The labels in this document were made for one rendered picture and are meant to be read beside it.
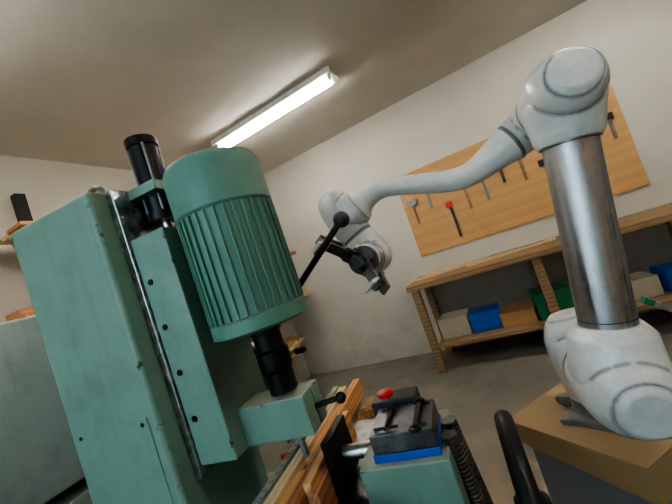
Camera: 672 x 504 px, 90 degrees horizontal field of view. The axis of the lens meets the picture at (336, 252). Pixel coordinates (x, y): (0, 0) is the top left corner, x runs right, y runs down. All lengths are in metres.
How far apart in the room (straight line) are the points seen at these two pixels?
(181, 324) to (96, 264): 0.18
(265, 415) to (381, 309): 3.46
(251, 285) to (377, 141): 3.52
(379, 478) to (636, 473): 0.60
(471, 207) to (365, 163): 1.25
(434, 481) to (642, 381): 0.42
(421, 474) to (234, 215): 0.47
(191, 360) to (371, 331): 3.60
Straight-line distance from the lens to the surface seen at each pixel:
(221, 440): 0.69
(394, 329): 4.08
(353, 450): 0.65
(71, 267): 0.77
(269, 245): 0.59
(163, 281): 0.67
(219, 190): 0.58
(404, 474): 0.58
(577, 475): 1.16
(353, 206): 0.98
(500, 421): 0.62
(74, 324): 0.78
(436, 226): 3.75
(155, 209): 0.74
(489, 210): 3.71
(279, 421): 0.66
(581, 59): 0.81
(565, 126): 0.82
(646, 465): 1.01
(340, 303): 4.22
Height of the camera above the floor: 1.26
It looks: 2 degrees up
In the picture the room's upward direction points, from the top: 19 degrees counter-clockwise
